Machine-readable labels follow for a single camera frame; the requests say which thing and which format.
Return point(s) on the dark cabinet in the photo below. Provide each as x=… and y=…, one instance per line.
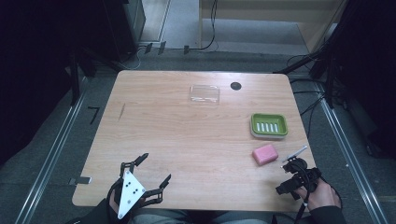
x=124, y=28

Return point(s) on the metal floor rail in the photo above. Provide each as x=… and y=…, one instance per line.
x=351, y=161
x=51, y=158

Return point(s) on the black stand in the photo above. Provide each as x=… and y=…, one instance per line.
x=323, y=62
x=74, y=77

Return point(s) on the person's left hand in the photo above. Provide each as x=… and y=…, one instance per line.
x=112, y=203

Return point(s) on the light wooden cabinet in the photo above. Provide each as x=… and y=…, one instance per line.
x=264, y=18

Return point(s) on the black round table grommet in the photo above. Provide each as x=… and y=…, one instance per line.
x=235, y=86

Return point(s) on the silver metal bracket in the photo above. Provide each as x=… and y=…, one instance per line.
x=80, y=180

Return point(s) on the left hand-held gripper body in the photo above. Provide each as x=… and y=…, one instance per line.
x=130, y=191

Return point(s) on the pink soap bar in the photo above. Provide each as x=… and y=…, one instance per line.
x=265, y=154

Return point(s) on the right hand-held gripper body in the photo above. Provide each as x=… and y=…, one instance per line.
x=300, y=172

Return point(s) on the clear plastic box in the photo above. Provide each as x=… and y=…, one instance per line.
x=204, y=94

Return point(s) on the green soap dish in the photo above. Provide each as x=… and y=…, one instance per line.
x=269, y=125

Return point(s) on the person's right hand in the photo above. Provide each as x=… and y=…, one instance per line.
x=320, y=196

